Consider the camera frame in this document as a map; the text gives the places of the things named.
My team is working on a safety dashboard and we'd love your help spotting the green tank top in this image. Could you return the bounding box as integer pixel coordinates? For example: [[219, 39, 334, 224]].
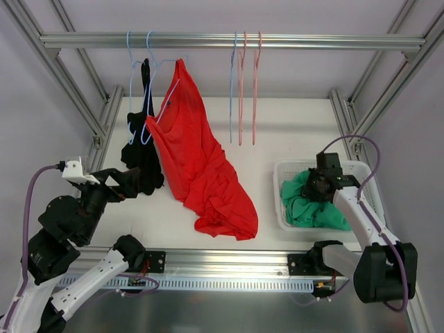
[[280, 170, 351, 231]]

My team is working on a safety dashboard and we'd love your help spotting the red tank top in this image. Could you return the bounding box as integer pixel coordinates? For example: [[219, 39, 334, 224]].
[[145, 59, 259, 241]]

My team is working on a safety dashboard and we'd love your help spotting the blue hanger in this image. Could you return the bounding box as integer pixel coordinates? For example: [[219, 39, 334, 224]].
[[229, 31, 238, 144], [139, 30, 188, 146], [126, 31, 141, 145]]

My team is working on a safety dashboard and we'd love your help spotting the pink hanger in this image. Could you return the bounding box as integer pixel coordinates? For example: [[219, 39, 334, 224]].
[[237, 32, 247, 146], [252, 31, 262, 145]]

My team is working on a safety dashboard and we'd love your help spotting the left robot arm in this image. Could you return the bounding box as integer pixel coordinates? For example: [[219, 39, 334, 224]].
[[1, 160, 145, 332]]

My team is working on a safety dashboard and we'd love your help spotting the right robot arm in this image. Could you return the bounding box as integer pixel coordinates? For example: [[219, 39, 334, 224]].
[[302, 168, 418, 312]]

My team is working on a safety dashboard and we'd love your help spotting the black tank top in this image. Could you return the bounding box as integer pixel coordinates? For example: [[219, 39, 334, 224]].
[[121, 58, 164, 196]]

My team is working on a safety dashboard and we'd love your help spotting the white plastic basket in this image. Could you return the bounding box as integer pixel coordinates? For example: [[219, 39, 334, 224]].
[[273, 160, 386, 234]]

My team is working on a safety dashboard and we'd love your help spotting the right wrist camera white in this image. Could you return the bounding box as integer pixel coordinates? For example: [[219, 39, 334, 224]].
[[316, 152, 343, 176]]

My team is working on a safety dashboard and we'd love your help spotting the front aluminium rail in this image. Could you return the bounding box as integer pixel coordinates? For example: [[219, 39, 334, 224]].
[[69, 246, 361, 275]]

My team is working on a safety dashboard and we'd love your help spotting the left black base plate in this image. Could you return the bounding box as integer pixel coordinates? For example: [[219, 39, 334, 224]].
[[135, 250, 167, 274]]

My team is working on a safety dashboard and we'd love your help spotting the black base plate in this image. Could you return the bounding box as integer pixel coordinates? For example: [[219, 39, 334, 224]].
[[287, 253, 321, 276], [135, 250, 167, 274]]

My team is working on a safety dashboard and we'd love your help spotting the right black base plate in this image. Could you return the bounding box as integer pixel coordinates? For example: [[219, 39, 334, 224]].
[[287, 253, 321, 276]]

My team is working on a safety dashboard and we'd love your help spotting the white slotted cable duct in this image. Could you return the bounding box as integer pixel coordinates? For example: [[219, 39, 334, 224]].
[[58, 275, 315, 293]]

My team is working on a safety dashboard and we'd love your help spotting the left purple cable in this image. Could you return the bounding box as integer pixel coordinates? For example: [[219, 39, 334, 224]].
[[0, 164, 161, 330]]

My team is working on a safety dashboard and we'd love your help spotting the aluminium hanging rail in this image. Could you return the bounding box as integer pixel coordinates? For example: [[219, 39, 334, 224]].
[[40, 32, 426, 52]]

